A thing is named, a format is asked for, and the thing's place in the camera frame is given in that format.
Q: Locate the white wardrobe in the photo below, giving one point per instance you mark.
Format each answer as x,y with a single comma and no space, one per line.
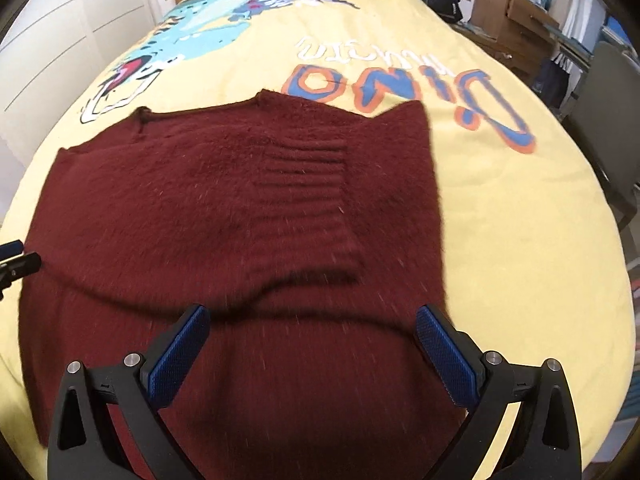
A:
60,25

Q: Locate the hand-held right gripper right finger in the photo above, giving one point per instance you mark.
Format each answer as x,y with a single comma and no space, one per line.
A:
445,355

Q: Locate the yellow printed bed blanket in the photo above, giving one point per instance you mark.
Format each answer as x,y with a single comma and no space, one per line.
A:
500,210

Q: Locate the dark shopping bag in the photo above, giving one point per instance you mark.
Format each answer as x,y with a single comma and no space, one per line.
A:
550,85

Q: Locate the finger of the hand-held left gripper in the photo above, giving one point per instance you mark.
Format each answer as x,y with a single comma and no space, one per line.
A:
20,263

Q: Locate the grey chair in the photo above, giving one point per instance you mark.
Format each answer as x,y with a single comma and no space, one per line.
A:
610,125

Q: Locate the brown cardboard box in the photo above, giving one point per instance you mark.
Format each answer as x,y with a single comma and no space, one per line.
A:
515,22

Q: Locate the dark red knit sweater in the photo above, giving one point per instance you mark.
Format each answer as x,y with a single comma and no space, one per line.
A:
200,210

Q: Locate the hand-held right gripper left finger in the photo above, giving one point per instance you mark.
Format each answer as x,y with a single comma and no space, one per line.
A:
175,355

